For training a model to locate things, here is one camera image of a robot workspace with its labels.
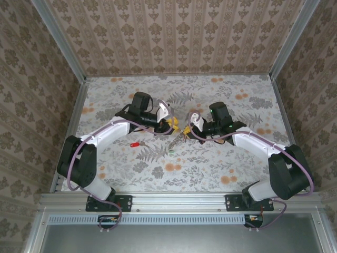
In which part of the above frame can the floral patterned table cover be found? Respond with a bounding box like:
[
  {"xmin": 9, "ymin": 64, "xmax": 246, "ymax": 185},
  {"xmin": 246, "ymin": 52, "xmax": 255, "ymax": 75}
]
[{"xmin": 61, "ymin": 75, "xmax": 303, "ymax": 193}]

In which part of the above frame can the grey metal panel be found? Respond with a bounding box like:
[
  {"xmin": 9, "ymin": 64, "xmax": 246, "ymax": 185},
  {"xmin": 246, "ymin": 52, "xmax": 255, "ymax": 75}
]
[{"xmin": 23, "ymin": 210, "xmax": 337, "ymax": 253}]

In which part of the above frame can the black connector box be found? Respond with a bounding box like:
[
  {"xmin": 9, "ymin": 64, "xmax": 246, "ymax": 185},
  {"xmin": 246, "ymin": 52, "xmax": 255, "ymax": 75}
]
[
  {"xmin": 244, "ymin": 215, "xmax": 264, "ymax": 229},
  {"xmin": 97, "ymin": 215, "xmax": 119, "ymax": 229}
]

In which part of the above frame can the aluminium rear rail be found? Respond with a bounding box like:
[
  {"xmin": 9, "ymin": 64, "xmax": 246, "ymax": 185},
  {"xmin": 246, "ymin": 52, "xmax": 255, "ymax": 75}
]
[{"xmin": 85, "ymin": 73, "xmax": 272, "ymax": 79}]

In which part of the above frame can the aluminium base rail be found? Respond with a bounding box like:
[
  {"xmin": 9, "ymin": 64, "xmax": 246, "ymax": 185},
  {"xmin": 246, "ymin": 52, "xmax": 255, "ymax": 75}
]
[{"xmin": 38, "ymin": 191, "xmax": 325, "ymax": 213}]

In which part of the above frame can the aluminium side rail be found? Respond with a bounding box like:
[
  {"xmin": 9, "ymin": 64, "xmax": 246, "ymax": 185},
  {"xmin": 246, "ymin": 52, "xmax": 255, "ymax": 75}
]
[
  {"xmin": 271, "ymin": 76, "xmax": 312, "ymax": 192},
  {"xmin": 49, "ymin": 79, "xmax": 90, "ymax": 193}
]

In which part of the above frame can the slotted grey cable duct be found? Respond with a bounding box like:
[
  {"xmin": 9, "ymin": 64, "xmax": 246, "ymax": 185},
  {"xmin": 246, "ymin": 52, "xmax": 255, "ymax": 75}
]
[{"xmin": 48, "ymin": 213, "xmax": 264, "ymax": 226}]

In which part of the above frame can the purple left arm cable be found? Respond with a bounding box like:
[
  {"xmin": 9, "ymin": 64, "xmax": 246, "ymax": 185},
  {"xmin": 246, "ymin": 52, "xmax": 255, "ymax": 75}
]
[{"xmin": 67, "ymin": 99, "xmax": 175, "ymax": 234}]

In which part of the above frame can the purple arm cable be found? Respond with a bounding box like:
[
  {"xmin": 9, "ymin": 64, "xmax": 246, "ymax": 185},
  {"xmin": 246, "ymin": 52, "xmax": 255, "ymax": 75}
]
[
  {"xmin": 186, "ymin": 111, "xmax": 314, "ymax": 233},
  {"xmin": 67, "ymin": 99, "xmax": 175, "ymax": 234}
]

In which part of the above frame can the aluminium frame post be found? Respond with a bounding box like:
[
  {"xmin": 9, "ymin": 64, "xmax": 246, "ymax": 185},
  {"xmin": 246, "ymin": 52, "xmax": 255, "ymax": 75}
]
[
  {"xmin": 270, "ymin": 0, "xmax": 321, "ymax": 80},
  {"xmin": 30, "ymin": 0, "xmax": 87, "ymax": 83}
]

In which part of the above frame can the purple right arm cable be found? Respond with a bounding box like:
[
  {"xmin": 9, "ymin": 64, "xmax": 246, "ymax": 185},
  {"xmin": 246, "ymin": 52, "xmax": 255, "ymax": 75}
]
[{"xmin": 186, "ymin": 111, "xmax": 314, "ymax": 233}]

